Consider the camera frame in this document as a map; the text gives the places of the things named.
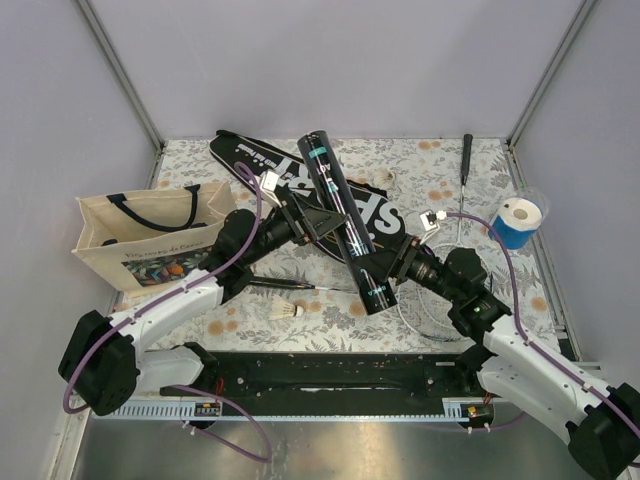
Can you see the beige canvas tote bag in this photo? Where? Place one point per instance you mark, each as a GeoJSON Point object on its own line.
{"type": "Point", "coordinates": [141, 241]}

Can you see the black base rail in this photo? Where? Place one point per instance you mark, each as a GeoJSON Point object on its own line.
{"type": "Point", "coordinates": [338, 378]}

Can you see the black sport racket cover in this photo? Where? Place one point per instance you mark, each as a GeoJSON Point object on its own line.
{"type": "Point", "coordinates": [382, 219]}

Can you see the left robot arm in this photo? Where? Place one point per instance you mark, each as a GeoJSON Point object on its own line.
{"type": "Point", "coordinates": [110, 358]}

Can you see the white shuttlecock front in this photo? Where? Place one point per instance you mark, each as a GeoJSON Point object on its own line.
{"type": "Point", "coordinates": [282, 309]}

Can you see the white racket black handle right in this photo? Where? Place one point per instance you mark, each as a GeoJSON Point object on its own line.
{"type": "Point", "coordinates": [465, 233]}

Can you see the white shuttlecock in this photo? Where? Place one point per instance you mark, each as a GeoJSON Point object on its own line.
{"type": "Point", "coordinates": [384, 179]}
{"type": "Point", "coordinates": [282, 309]}

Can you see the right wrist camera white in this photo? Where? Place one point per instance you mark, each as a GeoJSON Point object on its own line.
{"type": "Point", "coordinates": [431, 220]}

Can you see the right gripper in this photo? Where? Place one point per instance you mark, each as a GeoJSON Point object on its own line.
{"type": "Point", "coordinates": [393, 261]}

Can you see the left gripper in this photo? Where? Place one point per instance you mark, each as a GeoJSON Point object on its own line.
{"type": "Point", "coordinates": [307, 223]}

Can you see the black shuttlecock tube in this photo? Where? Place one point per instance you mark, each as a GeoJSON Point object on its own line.
{"type": "Point", "coordinates": [352, 237]}

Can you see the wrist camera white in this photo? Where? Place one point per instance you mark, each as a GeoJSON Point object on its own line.
{"type": "Point", "coordinates": [268, 182]}
{"type": "Point", "coordinates": [431, 220]}

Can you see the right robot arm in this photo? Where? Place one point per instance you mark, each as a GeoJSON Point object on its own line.
{"type": "Point", "coordinates": [598, 423]}

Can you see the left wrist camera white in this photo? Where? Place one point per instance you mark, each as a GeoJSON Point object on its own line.
{"type": "Point", "coordinates": [268, 182]}

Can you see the floral table mat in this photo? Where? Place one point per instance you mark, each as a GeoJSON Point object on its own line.
{"type": "Point", "coordinates": [427, 177]}

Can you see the white slotted cable duct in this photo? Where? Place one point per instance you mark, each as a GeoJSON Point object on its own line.
{"type": "Point", "coordinates": [190, 409]}

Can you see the blue wrapped toilet paper roll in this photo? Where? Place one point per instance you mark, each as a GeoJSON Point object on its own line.
{"type": "Point", "coordinates": [516, 220]}

